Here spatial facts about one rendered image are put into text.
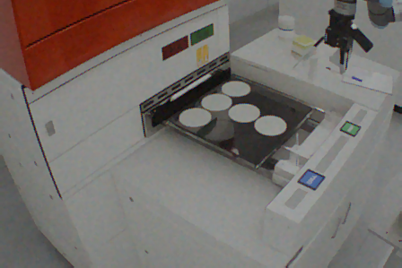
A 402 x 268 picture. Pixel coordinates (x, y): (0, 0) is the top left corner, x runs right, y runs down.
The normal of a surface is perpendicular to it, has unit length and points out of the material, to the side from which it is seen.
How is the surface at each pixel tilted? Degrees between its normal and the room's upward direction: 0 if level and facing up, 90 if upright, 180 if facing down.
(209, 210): 0
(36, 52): 90
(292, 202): 0
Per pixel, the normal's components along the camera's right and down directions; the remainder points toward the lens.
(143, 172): -0.05, -0.81
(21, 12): 0.76, 0.35
